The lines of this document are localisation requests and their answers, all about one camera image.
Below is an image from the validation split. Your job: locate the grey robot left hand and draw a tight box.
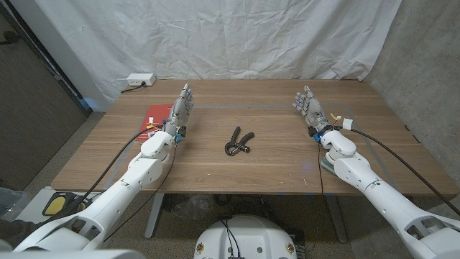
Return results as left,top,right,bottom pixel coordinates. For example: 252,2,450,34
163,83,195,137

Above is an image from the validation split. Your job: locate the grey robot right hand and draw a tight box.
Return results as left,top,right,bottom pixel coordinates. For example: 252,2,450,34
292,85,334,135

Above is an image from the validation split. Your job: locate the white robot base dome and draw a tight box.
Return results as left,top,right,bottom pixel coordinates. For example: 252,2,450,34
193,214,298,259

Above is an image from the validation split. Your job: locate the red hardcover book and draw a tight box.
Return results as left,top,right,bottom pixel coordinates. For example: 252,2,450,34
136,104,175,142

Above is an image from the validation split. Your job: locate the black hand grip strengthener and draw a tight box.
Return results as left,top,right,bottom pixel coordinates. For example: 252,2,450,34
224,126,255,157

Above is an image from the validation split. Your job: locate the white power outlet box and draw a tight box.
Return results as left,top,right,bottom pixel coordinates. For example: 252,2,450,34
126,73,157,87

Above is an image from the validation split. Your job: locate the teal grey block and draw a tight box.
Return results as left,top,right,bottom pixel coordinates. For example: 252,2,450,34
320,156,339,177

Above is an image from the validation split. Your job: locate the white fabric backdrop sheet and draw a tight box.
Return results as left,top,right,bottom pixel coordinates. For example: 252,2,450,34
34,0,403,112

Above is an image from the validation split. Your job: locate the clear plastic bag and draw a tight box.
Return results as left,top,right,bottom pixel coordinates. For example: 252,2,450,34
171,194,215,221

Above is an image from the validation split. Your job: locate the yellow black foot pedal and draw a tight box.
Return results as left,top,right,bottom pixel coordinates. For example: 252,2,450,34
73,200,91,214
42,191,75,217

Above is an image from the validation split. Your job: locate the dark wooden door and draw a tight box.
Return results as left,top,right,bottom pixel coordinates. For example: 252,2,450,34
0,3,93,191

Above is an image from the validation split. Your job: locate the white pedal platform board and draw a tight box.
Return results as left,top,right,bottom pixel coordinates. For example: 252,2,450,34
14,186,104,226

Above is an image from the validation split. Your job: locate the white robot torso edge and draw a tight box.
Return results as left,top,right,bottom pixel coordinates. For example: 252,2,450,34
0,249,147,259

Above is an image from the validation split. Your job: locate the clear plastic bin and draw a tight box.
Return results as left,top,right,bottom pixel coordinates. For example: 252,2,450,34
0,186,29,221

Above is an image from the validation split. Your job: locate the black power cord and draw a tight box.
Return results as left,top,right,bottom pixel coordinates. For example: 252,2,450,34
120,82,147,94

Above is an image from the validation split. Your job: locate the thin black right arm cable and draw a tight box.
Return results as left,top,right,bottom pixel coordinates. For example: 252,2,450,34
311,140,324,251

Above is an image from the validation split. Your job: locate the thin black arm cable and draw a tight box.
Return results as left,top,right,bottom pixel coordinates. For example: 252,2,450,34
103,140,178,242
311,140,324,251

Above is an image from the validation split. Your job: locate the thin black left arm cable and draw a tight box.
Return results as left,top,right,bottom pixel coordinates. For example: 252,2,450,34
103,140,178,242

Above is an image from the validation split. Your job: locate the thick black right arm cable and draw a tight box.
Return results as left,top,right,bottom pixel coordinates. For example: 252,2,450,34
342,117,460,217

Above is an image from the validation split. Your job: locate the black cable tangle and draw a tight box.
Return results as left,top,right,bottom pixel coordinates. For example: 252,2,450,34
213,194,277,217

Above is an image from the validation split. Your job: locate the thin blue cable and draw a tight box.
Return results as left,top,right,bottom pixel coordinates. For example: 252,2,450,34
227,224,241,258

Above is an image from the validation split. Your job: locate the black door handle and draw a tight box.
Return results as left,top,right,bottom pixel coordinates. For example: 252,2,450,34
0,30,22,46

